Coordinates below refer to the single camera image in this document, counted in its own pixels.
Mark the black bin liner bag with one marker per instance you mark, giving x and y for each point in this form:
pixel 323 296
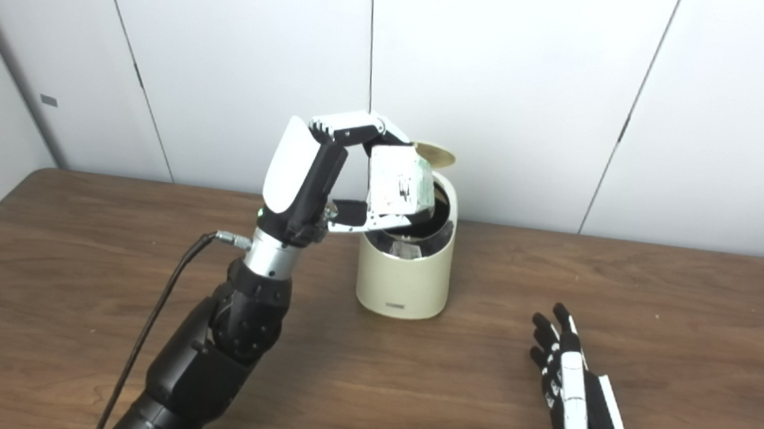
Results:
pixel 442 212

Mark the small gray wall label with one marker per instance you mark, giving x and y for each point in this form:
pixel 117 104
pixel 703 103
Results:
pixel 49 100

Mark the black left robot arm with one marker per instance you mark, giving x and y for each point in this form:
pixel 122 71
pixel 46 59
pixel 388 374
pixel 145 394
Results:
pixel 206 364

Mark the round cream bin lid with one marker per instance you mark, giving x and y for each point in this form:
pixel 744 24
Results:
pixel 440 154

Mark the cream-colored desktop trash bin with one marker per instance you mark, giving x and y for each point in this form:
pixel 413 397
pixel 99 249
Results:
pixel 404 284

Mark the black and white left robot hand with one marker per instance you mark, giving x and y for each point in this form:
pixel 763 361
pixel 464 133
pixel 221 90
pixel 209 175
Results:
pixel 290 173

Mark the white and green milk carton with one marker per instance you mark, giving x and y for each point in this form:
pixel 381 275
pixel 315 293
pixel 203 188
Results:
pixel 398 182

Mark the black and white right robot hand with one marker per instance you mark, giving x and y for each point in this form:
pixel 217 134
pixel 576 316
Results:
pixel 584 421

